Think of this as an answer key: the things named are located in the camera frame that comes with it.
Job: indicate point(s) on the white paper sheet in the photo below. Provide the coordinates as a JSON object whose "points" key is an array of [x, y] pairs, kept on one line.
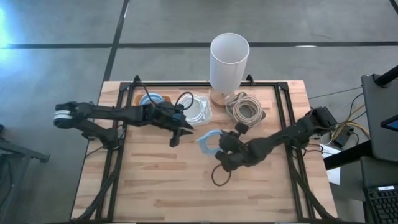
{"points": [[332, 174]]}

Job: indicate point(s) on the white shade table lamp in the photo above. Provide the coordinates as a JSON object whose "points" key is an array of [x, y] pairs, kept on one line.
{"points": [[228, 62]]}

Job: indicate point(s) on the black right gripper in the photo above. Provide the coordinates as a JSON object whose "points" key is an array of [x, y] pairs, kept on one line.
{"points": [[239, 152]]}

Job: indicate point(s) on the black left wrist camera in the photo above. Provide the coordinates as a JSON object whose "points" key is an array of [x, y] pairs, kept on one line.
{"points": [[172, 113]]}

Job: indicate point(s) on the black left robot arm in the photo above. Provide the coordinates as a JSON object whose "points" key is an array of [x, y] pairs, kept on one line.
{"points": [[102, 112]]}

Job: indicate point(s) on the grey side desk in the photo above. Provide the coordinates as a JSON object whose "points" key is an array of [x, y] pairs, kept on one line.
{"points": [[377, 118]]}

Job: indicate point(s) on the black laptop keyboard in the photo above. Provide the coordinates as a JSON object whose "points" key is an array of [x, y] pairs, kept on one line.
{"points": [[384, 205]]}

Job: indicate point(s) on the black table frame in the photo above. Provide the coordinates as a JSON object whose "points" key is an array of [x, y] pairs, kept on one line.
{"points": [[202, 84]]}

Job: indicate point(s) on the grey plastic bin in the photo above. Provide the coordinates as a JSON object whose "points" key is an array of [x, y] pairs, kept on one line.
{"points": [[260, 116]]}

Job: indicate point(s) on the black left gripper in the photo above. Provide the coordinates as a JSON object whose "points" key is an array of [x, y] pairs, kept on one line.
{"points": [[155, 119]]}

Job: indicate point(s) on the white plastic bin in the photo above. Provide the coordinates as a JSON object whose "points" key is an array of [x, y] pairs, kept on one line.
{"points": [[209, 119]]}

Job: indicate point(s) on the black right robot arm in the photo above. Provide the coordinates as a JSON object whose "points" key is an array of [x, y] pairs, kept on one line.
{"points": [[289, 133]]}

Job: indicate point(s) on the black power box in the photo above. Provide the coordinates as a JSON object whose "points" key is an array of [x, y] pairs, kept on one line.
{"points": [[342, 136]]}

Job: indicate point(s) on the black stand legs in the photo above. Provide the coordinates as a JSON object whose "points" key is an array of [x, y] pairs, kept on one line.
{"points": [[18, 155]]}

